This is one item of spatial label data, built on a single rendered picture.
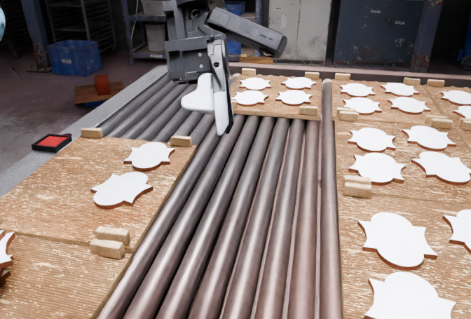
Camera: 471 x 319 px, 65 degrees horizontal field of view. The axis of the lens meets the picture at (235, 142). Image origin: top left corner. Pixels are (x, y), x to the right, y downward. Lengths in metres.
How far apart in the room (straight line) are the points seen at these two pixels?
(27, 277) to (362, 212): 0.62
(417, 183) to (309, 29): 4.42
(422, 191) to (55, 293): 0.75
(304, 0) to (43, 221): 4.69
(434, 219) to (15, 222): 0.83
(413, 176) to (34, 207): 0.85
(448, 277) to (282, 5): 4.69
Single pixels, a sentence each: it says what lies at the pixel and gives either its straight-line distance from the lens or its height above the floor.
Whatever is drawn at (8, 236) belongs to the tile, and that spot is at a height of 1.01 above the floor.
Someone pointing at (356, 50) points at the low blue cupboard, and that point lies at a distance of 5.43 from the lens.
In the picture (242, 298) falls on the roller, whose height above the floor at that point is 0.92.
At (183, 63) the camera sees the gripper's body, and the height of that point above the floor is 1.28.
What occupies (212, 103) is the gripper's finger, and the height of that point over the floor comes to 1.24.
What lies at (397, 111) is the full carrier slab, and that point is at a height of 0.94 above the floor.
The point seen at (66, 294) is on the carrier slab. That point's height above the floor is 0.94.
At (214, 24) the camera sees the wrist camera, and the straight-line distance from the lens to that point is 0.54.
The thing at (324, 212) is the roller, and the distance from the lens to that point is 0.84.
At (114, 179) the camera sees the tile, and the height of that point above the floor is 0.95.
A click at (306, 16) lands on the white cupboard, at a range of 5.23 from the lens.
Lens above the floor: 1.41
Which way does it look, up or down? 27 degrees down
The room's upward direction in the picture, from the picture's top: straight up
